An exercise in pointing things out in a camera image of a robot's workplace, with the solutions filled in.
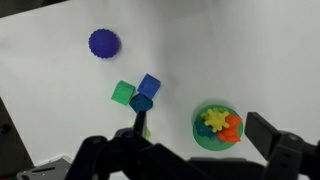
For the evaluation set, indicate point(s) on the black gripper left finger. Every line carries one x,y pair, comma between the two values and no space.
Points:
133,156

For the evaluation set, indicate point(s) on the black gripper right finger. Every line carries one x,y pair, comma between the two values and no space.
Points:
283,146

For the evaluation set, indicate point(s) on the yellow spiky plastic toy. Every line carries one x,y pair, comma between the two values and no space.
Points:
216,120

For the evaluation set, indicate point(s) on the orange plastic toy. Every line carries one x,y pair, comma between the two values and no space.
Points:
231,128

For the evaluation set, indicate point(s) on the green plastic bowl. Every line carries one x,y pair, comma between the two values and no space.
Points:
213,145

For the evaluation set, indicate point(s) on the teal plastic toy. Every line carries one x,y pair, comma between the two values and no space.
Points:
202,129

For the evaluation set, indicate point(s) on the lime green cube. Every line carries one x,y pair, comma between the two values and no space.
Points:
148,134

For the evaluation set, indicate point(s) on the dark blue hexagonal block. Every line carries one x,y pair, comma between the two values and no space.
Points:
141,102

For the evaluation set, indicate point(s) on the blue cube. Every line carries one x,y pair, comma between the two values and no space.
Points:
149,86

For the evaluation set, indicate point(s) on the silver metal mounting plate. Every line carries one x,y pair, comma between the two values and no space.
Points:
46,169

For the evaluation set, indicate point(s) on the blue spiky ball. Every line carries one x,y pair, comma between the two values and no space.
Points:
104,43

